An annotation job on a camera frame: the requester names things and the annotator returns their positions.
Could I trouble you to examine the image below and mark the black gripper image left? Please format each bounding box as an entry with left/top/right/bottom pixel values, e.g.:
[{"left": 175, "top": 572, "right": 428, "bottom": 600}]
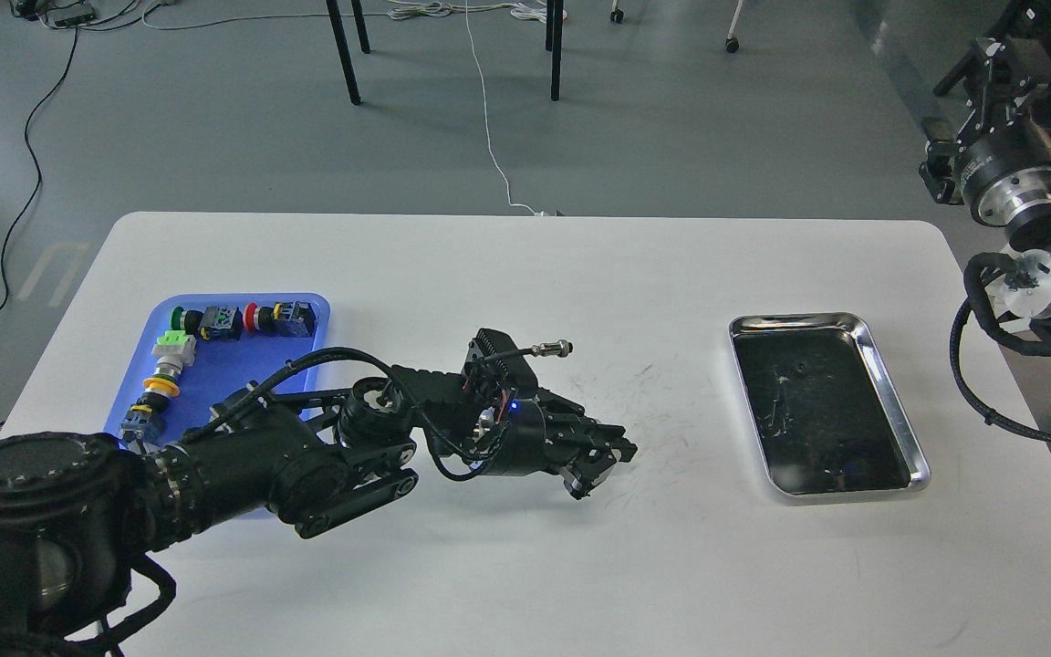
[{"left": 475, "top": 391, "right": 638, "bottom": 500}]

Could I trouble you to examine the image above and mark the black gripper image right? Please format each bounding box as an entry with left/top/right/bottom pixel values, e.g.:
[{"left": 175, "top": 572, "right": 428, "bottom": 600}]
[{"left": 919, "top": 37, "right": 1051, "bottom": 229}]

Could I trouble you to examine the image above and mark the robot arm image left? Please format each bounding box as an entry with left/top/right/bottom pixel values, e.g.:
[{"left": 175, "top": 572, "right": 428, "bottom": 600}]
[{"left": 0, "top": 328, "right": 637, "bottom": 656}]

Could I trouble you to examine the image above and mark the silver metal tray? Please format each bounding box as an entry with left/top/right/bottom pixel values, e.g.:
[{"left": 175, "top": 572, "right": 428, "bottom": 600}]
[{"left": 727, "top": 312, "right": 931, "bottom": 505}]

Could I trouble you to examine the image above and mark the blue plastic tray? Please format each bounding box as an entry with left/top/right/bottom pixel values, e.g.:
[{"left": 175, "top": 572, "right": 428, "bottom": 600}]
[{"left": 103, "top": 294, "right": 332, "bottom": 446}]

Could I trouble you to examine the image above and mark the black table leg right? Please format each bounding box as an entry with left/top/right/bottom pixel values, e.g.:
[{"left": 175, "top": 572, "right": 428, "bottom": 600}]
[{"left": 544, "top": 0, "right": 566, "bottom": 101}]

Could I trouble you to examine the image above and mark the black table leg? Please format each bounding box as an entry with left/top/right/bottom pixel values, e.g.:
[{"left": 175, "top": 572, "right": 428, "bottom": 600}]
[
  {"left": 544, "top": 0, "right": 566, "bottom": 101},
  {"left": 325, "top": 0, "right": 371, "bottom": 107}
]

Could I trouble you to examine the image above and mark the black table leg left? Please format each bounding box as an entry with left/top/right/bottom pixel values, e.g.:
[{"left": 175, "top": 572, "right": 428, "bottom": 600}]
[{"left": 325, "top": 0, "right": 371, "bottom": 107}]

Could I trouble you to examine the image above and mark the white floor cable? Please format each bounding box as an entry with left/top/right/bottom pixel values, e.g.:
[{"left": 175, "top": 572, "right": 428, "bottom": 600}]
[{"left": 387, "top": 0, "right": 568, "bottom": 218}]

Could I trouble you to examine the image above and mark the red push button switch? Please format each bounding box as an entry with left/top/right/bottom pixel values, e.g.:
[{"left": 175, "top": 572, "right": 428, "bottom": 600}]
[{"left": 242, "top": 302, "right": 317, "bottom": 338}]

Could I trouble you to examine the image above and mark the green push button switch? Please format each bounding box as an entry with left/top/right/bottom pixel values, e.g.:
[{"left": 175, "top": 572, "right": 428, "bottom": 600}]
[{"left": 168, "top": 305, "right": 245, "bottom": 341}]

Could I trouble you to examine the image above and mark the green white connector switch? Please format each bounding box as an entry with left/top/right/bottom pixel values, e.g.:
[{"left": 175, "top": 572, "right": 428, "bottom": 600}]
[{"left": 151, "top": 331, "right": 197, "bottom": 379}]

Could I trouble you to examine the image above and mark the yellow ring push button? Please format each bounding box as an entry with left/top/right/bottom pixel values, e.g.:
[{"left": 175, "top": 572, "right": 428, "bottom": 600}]
[{"left": 120, "top": 373, "right": 180, "bottom": 452}]

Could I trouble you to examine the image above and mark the black floor cable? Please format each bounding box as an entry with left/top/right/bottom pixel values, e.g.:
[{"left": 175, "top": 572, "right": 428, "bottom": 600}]
[{"left": 0, "top": 0, "right": 171, "bottom": 461}]

